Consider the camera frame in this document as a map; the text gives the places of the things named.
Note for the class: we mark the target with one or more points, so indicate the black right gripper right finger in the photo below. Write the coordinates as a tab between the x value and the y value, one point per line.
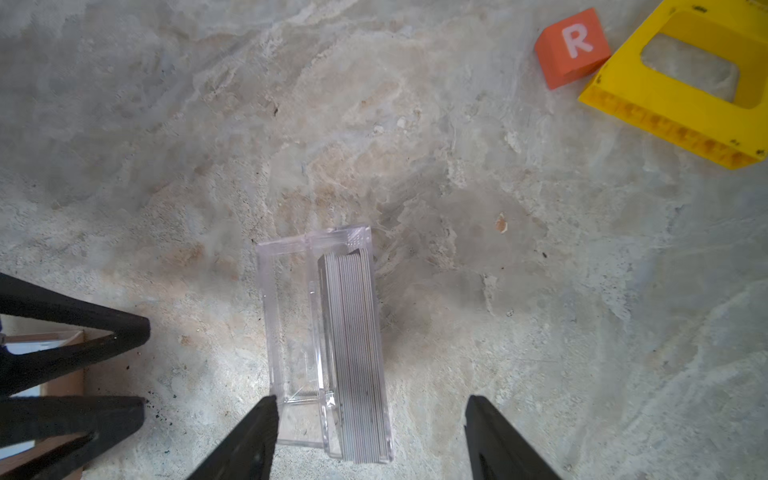
496	449

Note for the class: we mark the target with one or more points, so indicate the clear acrylic card box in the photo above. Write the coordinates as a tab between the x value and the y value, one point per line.
301	376

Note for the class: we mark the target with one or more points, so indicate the yellow triangular plastic block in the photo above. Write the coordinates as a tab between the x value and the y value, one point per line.
694	73

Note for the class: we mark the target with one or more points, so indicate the small red letter cube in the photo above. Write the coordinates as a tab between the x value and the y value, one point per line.
572	49

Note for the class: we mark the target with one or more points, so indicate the tan leather card holder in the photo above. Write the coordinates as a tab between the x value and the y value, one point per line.
68	385

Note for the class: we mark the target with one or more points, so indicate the stack of black cards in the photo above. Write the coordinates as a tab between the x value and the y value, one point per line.
355	353

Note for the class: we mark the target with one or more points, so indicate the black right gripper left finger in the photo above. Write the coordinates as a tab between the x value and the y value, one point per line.
248	450

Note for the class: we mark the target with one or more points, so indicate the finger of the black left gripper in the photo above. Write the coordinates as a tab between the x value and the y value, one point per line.
97	334
86	426

